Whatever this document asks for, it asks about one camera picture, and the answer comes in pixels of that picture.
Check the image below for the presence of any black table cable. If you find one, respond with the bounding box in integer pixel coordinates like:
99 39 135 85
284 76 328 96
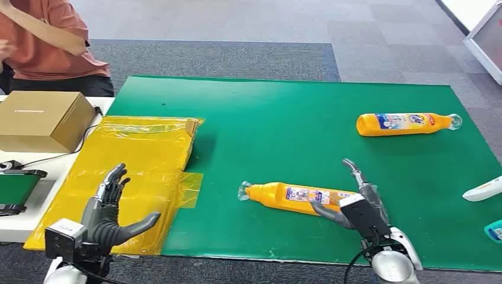
15 105 104 169

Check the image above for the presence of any green black device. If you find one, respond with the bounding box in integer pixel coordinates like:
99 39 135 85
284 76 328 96
0 169 48 217

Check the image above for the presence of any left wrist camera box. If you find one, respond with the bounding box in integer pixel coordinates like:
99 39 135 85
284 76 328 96
44 218 88 262

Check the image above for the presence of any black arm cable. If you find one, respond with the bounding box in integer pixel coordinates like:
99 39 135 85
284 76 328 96
343 243 397 284
74 264 126 284

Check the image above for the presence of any green mat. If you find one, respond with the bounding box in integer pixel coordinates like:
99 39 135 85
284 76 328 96
107 75 502 272

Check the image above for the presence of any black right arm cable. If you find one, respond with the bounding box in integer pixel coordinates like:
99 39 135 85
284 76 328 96
343 243 397 284

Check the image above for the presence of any yellow plastic-wrapped box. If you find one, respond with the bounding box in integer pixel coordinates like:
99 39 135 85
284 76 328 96
23 115 205 256

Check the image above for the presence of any white framed board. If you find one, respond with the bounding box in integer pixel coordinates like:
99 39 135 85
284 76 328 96
462 0 502 86

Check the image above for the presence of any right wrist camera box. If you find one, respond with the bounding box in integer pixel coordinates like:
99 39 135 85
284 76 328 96
339 192 393 241

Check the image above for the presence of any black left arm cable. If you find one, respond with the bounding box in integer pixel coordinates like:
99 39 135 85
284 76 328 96
74 264 126 284

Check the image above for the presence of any teal container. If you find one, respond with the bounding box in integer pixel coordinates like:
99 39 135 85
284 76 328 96
483 219 502 244

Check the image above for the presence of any person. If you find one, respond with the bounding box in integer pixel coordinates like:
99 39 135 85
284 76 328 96
0 0 115 98

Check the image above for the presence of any white plastic bottle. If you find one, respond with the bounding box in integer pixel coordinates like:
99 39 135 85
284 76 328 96
462 175 502 203

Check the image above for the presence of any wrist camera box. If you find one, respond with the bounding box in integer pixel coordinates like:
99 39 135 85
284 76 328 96
339 192 393 241
44 218 88 262

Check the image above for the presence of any orange bottle clear cap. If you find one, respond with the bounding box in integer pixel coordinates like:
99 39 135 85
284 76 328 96
238 180 358 217

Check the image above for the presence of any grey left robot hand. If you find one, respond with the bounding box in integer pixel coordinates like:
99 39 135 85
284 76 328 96
81 163 162 248

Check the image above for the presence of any brown cardboard box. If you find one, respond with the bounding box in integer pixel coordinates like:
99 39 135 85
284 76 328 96
0 91 97 154

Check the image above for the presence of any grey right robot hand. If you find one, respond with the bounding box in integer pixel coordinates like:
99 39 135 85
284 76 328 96
311 158 391 231

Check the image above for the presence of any white table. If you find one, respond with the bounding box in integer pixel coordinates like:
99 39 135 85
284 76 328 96
0 95 115 244

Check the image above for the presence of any orange bottle blue label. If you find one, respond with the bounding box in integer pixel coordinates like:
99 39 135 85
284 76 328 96
355 112 463 137

